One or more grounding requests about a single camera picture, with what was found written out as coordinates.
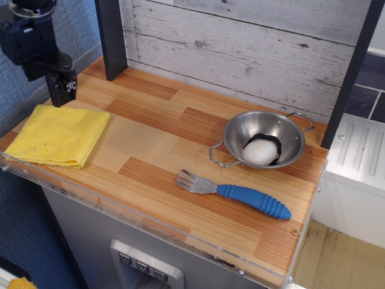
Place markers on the yellow object bottom left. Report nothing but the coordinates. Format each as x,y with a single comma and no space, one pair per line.
21,283

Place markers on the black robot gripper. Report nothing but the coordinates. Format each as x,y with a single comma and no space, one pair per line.
31,44

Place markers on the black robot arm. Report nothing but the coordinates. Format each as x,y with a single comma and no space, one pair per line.
31,9

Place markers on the silver dispenser button panel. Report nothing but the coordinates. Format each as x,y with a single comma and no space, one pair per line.
137,269

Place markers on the dark upright post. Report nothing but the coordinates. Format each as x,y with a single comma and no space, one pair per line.
364,39
111,36

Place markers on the dark right upright post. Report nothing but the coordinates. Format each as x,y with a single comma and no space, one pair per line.
364,39

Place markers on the fork with blue handle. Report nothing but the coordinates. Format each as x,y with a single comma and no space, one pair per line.
256,199

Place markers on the clear acrylic edge guard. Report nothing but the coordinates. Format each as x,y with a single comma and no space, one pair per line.
237,237

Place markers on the steel bowl with handles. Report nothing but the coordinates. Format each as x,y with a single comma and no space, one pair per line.
289,129

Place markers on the white and black sushi toy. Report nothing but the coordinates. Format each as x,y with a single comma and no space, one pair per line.
262,150

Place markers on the dark left upright post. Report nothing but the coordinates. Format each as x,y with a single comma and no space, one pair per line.
111,36

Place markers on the white ribbed cabinet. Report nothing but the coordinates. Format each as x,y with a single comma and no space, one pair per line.
350,197

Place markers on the yellow towel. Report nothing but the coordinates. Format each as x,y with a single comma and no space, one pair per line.
62,136

